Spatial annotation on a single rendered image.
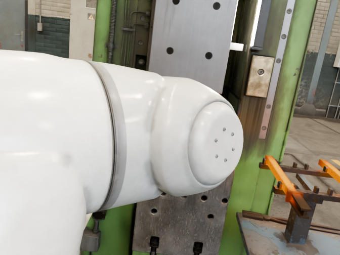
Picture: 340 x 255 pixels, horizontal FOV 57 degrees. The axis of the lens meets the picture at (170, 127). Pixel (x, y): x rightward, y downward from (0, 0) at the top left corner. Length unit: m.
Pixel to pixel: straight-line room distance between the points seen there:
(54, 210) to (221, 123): 0.13
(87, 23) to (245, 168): 5.50
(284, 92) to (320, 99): 6.84
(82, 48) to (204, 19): 5.53
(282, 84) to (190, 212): 0.68
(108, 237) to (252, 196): 0.75
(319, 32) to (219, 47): 6.88
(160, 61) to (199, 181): 1.02
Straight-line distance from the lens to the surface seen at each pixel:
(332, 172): 1.35
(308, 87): 8.11
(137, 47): 1.39
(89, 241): 1.69
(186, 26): 1.24
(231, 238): 1.70
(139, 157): 0.24
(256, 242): 1.27
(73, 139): 0.21
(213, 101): 0.25
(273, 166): 1.22
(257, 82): 1.41
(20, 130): 0.20
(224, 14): 1.25
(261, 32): 1.38
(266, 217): 1.42
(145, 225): 1.42
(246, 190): 1.58
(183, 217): 1.39
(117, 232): 1.70
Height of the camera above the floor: 1.39
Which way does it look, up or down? 16 degrees down
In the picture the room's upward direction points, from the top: 7 degrees clockwise
